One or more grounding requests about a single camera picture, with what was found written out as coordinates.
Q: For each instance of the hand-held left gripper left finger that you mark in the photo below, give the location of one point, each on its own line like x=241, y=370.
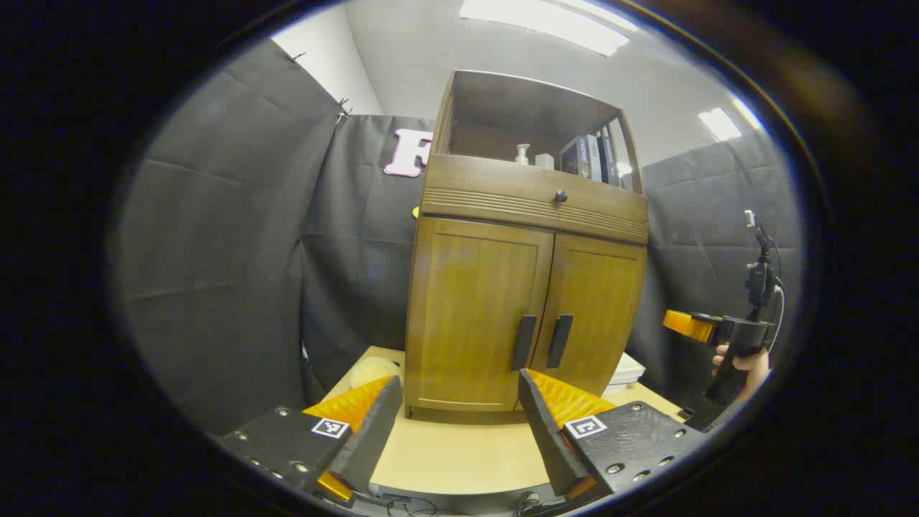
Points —
x=373, y=438

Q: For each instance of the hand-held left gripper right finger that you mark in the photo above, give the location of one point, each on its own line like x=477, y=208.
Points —
x=549, y=438

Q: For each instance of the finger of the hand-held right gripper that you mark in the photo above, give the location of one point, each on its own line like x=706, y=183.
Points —
x=689, y=325

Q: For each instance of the wooden shoe cabinet door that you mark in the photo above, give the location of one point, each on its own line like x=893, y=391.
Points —
x=467, y=309
x=596, y=309

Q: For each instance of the wooden double-door shoe cabinet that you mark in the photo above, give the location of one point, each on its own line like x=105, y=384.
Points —
x=517, y=108

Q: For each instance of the wooden cabinet drawer with knob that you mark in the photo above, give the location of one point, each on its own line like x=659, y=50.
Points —
x=488, y=190

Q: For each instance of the cream plush toy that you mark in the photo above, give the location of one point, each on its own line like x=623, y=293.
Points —
x=370, y=372

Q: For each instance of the grey-blue upright book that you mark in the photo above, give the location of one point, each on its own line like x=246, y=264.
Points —
x=594, y=158

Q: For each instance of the small ceiling light panel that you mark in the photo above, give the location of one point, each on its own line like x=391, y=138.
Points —
x=719, y=124

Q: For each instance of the small white box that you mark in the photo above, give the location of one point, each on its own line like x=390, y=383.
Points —
x=544, y=161

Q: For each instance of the white pump bottle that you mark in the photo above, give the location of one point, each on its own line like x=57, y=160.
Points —
x=522, y=156

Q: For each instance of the long ceiling light panel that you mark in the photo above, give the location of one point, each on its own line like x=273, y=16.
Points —
x=546, y=21

